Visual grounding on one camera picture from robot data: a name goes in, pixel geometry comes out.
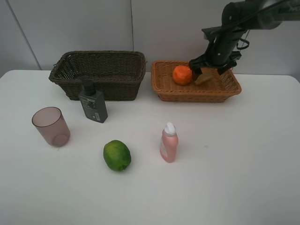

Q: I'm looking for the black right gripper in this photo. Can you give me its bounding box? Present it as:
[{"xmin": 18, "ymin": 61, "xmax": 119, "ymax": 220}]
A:
[{"xmin": 189, "ymin": 30, "xmax": 242, "ymax": 81}]

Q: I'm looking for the red yellow peach fruit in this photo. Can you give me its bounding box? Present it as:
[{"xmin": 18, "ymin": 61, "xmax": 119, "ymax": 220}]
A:
[{"xmin": 193, "ymin": 67, "xmax": 213, "ymax": 85}]

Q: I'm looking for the orange tangerine fruit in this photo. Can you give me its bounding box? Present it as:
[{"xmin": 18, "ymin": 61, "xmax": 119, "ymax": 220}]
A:
[{"xmin": 172, "ymin": 66, "xmax": 192, "ymax": 85}]

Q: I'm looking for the pink bottle white cap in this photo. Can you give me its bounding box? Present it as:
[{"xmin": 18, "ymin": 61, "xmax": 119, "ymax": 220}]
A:
[{"xmin": 160, "ymin": 122, "xmax": 179, "ymax": 163}]

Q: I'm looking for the translucent pink plastic cup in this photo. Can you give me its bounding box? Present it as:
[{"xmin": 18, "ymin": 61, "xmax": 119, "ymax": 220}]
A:
[{"xmin": 31, "ymin": 107, "xmax": 70, "ymax": 147}]

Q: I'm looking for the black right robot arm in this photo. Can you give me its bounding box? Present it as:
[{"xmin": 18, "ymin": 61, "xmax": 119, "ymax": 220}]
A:
[{"xmin": 188, "ymin": 0, "xmax": 300, "ymax": 83}]

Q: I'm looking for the light brown wicker basket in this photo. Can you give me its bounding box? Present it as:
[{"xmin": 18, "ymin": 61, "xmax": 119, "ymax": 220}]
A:
[{"xmin": 151, "ymin": 60, "xmax": 242, "ymax": 103}]

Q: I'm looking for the dark brown wicker basket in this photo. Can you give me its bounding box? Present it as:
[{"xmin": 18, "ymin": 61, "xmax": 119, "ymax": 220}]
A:
[{"xmin": 49, "ymin": 51, "xmax": 146, "ymax": 101}]

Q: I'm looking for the dark green pump bottle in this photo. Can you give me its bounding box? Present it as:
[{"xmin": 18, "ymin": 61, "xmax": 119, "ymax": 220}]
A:
[{"xmin": 79, "ymin": 80, "xmax": 108, "ymax": 123}]

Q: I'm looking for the green lime fruit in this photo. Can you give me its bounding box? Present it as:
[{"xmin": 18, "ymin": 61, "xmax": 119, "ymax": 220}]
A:
[{"xmin": 103, "ymin": 140, "xmax": 131, "ymax": 172}]

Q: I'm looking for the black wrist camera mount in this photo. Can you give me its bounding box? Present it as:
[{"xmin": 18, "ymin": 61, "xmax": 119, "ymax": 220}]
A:
[{"xmin": 202, "ymin": 26, "xmax": 221, "ymax": 42}]

